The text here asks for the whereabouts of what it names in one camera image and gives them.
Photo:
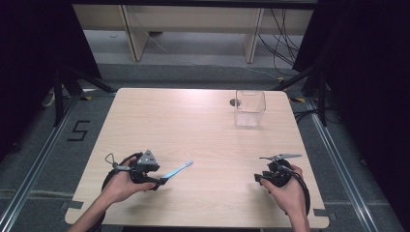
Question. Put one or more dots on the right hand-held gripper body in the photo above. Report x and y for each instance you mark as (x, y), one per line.
(278, 175)

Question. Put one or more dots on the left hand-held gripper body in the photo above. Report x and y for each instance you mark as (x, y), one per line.
(146, 161)

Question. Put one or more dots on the light blue toothbrush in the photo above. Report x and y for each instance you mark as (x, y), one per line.
(179, 169)

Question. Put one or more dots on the clear plastic box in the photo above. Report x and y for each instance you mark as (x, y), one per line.
(249, 109)

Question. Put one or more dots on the person's right hand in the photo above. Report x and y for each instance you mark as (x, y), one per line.
(291, 196)

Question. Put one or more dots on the person's left hand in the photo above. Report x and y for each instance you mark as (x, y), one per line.
(121, 187)

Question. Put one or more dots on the grey tape piece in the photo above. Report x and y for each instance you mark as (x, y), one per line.
(72, 204)
(324, 213)

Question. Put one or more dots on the yellow black floor tape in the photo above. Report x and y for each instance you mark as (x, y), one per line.
(298, 100)

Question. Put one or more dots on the black metal stand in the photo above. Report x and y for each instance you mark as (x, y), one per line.
(58, 96)
(322, 96)

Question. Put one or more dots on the dark curtain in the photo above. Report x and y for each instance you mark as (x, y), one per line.
(29, 64)
(370, 80)

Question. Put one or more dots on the metal floor rail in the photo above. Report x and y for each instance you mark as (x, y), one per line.
(341, 167)
(35, 164)

